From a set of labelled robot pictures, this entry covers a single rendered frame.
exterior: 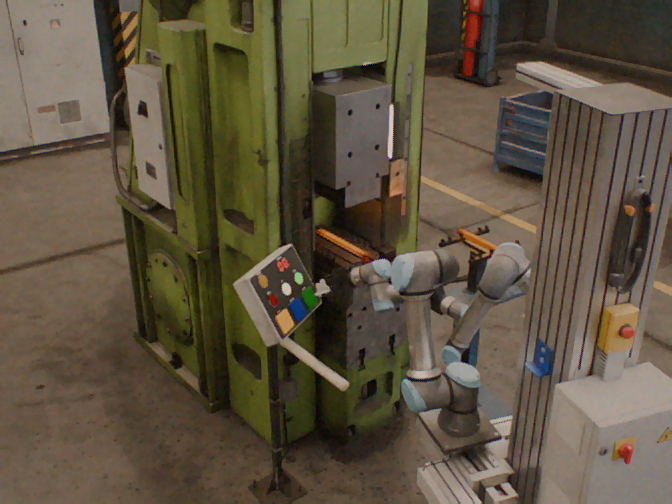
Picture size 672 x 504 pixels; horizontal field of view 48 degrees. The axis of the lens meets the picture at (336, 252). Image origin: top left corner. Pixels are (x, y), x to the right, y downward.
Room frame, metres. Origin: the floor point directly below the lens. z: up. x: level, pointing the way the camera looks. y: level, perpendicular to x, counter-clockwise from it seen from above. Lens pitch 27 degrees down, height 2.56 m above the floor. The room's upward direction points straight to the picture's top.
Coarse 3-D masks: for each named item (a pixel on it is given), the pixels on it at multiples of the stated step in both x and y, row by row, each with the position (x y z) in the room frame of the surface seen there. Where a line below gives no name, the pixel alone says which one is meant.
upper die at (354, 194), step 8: (376, 176) 3.15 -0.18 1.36; (320, 184) 3.15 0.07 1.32; (360, 184) 3.07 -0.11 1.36; (368, 184) 3.10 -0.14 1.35; (376, 184) 3.13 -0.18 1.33; (320, 192) 3.15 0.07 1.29; (328, 192) 3.11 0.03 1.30; (336, 192) 3.07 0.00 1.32; (344, 192) 3.02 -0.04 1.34; (352, 192) 3.04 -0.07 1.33; (360, 192) 3.07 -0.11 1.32; (368, 192) 3.10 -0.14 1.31; (376, 192) 3.13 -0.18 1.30; (336, 200) 3.07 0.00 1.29; (344, 200) 3.02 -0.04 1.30; (352, 200) 3.04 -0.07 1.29; (360, 200) 3.07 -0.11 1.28
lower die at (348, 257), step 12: (324, 228) 3.41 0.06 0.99; (324, 240) 3.28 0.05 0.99; (348, 240) 3.27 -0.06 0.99; (324, 252) 3.17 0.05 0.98; (336, 252) 3.15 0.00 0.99; (348, 252) 3.15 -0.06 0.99; (372, 252) 3.15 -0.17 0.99; (324, 264) 3.13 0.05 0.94; (336, 264) 3.07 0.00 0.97; (348, 264) 3.05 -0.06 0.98; (360, 264) 3.08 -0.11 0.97
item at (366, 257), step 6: (324, 234) 3.31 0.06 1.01; (330, 234) 3.31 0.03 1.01; (336, 240) 3.24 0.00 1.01; (342, 240) 3.24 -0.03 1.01; (348, 246) 3.18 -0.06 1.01; (354, 246) 3.18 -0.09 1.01; (360, 252) 3.11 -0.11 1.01; (366, 252) 3.11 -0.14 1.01; (366, 258) 3.08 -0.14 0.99; (372, 258) 3.05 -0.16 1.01; (378, 258) 3.05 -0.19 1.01
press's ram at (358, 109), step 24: (336, 96) 2.99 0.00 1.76; (360, 96) 3.07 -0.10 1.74; (384, 96) 3.15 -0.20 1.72; (336, 120) 2.99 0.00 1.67; (360, 120) 3.07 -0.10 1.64; (384, 120) 3.15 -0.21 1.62; (336, 144) 2.99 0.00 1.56; (360, 144) 3.07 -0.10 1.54; (384, 144) 3.15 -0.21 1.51; (336, 168) 2.99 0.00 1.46; (360, 168) 3.07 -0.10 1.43; (384, 168) 3.16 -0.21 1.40
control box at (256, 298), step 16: (272, 256) 2.72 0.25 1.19; (288, 256) 2.75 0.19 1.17; (256, 272) 2.56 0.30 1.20; (272, 272) 2.63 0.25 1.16; (288, 272) 2.70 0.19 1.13; (304, 272) 2.77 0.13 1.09; (240, 288) 2.52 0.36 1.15; (256, 288) 2.51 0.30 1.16; (272, 288) 2.58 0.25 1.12; (304, 288) 2.71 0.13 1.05; (256, 304) 2.49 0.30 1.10; (288, 304) 2.59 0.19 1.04; (304, 304) 2.66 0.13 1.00; (256, 320) 2.49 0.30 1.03; (272, 320) 2.48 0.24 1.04; (272, 336) 2.46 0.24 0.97
